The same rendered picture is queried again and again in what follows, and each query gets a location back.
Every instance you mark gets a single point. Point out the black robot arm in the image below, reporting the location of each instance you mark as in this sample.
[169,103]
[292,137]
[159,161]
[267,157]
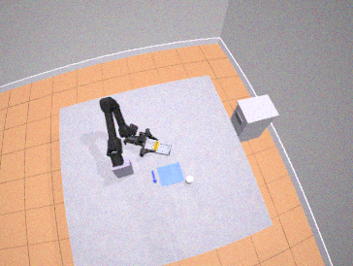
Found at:
[110,108]

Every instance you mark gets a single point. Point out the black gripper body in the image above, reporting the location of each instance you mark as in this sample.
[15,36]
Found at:
[146,133]

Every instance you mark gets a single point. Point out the light blue flat mat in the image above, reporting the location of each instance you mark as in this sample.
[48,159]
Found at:
[170,174]

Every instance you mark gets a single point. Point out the grey dish rack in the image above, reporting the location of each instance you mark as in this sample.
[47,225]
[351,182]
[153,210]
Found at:
[163,148]

